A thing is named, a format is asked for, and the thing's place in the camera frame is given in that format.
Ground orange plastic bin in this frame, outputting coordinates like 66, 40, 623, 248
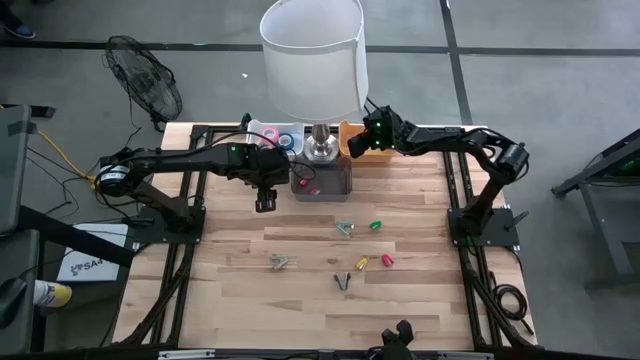
338, 119, 400, 164

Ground white plastic bin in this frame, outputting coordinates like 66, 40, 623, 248
245, 118, 305, 157

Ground grey translucent plastic bin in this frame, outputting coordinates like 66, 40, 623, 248
290, 154, 353, 203

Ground silver lamp with white shade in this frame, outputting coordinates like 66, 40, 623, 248
259, 0, 370, 166

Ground black floor fan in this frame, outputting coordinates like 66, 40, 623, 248
103, 34, 184, 132

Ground white paper sign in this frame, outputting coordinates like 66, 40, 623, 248
56, 223, 130, 284

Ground black diagonal beam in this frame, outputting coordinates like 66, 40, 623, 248
18, 204, 136, 269

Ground black metal stand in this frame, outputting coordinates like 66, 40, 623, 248
551, 127, 640, 291

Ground white and yellow bottle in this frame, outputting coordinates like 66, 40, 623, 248
32, 279, 74, 309

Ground grey desk panel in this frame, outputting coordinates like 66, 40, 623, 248
0, 228, 41, 356
0, 104, 32, 236

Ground person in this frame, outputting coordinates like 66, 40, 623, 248
0, 0, 37, 40

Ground black computer mouse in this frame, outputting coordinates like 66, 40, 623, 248
0, 277, 27, 329

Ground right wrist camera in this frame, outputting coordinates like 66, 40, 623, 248
347, 130, 374, 159

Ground black left camera cable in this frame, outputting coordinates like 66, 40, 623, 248
287, 158, 318, 182

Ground black table frame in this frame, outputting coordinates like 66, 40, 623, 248
112, 122, 539, 351

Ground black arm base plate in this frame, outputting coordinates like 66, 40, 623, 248
447, 207, 521, 247
133, 204, 206, 246

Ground black floor cables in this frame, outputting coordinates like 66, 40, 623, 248
24, 94, 166, 221

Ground black leader arm handle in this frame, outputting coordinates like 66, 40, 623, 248
369, 319, 416, 360

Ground coiled black cable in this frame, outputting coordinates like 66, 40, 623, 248
492, 272, 535, 336

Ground yellow cable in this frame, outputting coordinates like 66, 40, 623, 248
0, 102, 109, 191

